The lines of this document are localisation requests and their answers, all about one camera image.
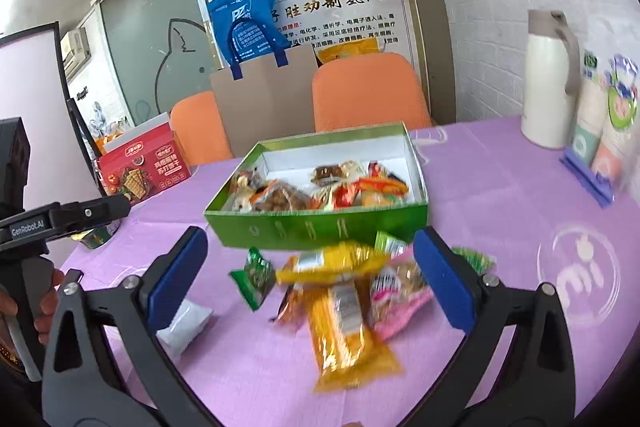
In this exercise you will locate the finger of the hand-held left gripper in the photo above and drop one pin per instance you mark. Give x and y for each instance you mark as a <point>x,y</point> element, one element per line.
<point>90,212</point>

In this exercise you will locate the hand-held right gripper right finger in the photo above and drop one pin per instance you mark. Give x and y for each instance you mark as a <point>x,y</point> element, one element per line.
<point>445,277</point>

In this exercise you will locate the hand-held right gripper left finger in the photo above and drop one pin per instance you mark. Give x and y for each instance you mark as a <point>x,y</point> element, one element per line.
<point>177,277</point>

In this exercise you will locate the green patterned snack packet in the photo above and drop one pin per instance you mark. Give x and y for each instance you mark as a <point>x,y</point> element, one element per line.
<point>472,259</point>
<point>255,277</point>

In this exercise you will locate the pink snack packet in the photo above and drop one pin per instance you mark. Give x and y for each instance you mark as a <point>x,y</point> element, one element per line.
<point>400,297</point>

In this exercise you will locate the white and clear snack packet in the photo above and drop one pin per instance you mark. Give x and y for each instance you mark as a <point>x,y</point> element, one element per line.
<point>185,327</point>

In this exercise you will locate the light green snack packet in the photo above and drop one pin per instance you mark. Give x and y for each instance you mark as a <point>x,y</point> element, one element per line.
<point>390,244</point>

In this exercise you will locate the clear packet with brown snack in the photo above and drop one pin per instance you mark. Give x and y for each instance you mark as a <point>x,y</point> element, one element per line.
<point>245,192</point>

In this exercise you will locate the large red cracker packet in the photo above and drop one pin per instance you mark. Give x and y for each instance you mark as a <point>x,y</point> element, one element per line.
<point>385,184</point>

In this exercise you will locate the yellow cake packet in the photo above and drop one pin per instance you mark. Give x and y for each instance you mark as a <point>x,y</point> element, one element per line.
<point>345,332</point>

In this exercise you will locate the yellow snack packet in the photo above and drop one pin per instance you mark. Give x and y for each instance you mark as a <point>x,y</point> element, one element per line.
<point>330,264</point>

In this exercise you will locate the orange snack packet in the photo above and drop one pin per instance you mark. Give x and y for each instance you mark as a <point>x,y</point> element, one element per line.
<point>292,307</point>

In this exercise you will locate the small red-orange snack packet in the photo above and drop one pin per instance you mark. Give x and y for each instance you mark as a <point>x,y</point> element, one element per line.
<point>345,196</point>

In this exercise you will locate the clear packet with brown twists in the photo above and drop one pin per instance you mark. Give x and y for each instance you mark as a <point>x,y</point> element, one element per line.
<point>285,197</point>

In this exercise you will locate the green cardboard box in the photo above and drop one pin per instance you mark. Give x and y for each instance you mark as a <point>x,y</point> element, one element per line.
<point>320,227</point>

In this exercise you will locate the clear packet with dark roll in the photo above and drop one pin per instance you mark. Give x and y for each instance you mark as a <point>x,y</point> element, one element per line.
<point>330,172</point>

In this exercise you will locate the person's left hand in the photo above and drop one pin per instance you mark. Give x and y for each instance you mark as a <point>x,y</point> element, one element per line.
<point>47,302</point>

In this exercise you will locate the small green tin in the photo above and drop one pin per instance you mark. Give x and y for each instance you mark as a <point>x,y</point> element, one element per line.
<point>97,234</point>

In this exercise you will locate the red biscuit box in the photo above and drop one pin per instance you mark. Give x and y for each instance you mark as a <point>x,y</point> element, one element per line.
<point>145,172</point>

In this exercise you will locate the purple tablecloth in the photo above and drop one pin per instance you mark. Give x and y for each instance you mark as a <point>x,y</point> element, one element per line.
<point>500,357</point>

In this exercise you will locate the black-framed display board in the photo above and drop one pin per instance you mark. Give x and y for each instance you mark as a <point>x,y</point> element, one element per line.
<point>30,107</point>

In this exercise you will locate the orange chair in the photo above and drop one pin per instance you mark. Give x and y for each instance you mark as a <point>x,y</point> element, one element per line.
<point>197,127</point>
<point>370,92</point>

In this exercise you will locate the white air conditioner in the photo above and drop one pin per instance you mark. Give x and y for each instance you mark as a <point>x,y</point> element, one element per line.
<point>76,52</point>

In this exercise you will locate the cream thermos jug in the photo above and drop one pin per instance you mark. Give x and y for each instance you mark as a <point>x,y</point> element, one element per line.
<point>547,82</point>

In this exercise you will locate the pack of paper cups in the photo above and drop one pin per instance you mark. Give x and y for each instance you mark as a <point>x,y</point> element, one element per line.
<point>607,122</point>

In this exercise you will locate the yellow packet behind chair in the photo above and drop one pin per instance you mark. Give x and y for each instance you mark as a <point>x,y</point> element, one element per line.
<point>350,52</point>

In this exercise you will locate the blue tote bag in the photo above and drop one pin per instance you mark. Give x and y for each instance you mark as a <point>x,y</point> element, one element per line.
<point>245,17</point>

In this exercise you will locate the calligraphy wall poster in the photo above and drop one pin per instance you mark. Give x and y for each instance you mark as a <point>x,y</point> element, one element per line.
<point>350,12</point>

